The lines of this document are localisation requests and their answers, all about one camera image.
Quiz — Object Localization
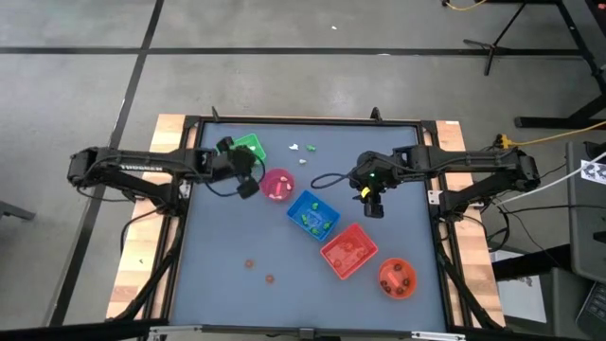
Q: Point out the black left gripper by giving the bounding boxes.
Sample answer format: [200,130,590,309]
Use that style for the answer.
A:
[215,145,260,200]

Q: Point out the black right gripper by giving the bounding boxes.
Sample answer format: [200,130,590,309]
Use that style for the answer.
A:
[350,151,397,219]

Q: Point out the pink plastic bowl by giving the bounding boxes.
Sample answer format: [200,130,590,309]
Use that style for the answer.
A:
[259,168,296,204]

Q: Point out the green plastic basket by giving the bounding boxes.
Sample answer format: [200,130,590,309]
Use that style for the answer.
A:
[216,132,268,177]

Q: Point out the blue plastic basket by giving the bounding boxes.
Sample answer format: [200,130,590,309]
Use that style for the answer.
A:
[285,189,342,243]

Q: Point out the red plastic basket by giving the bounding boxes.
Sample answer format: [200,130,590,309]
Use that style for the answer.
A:
[319,223,380,280]

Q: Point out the orange plastic bowl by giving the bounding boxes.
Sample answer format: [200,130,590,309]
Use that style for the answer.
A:
[377,257,418,299]

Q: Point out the wooden table side board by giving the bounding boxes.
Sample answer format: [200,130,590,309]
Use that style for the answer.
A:
[106,113,188,321]
[433,119,507,328]

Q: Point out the black bar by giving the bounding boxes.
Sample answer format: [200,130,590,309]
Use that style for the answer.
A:
[490,243,572,281]

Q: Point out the black tripod stand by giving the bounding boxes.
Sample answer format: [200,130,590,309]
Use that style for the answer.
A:
[462,0,529,77]

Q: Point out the grey cabinet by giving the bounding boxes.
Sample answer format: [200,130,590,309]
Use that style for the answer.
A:
[565,139,606,285]

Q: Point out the white marker paper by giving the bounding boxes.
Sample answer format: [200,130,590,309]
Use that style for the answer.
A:
[580,159,606,186]

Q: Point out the black beam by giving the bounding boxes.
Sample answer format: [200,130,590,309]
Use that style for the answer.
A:
[0,319,167,341]

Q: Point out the grey chair base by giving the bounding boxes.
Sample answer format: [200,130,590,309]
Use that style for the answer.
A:
[0,200,37,222]

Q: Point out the black keyboard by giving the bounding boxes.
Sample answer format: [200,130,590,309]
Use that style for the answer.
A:
[575,281,606,341]

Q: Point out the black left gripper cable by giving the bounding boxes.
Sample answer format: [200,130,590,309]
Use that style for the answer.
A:
[205,155,266,198]

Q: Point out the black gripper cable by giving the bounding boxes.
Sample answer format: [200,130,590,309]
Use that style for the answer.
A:
[311,172,354,189]
[205,155,266,198]

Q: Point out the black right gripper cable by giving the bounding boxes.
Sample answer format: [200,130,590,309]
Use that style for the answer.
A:
[311,172,354,189]

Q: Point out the black table frame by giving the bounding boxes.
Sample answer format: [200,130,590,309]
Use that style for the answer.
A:
[160,113,456,333]

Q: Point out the silver aluminium rail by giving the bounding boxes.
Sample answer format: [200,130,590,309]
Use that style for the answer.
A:
[148,324,468,341]

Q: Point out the yellow extension cord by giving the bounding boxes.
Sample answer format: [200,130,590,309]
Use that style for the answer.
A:
[494,120,606,151]

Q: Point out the white cable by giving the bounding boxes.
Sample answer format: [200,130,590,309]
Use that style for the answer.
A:
[491,151,606,207]

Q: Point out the black desk leg frame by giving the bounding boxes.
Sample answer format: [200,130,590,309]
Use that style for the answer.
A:
[514,0,606,130]

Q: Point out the yellow floor cable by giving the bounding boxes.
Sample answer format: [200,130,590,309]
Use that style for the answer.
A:
[442,0,489,12]

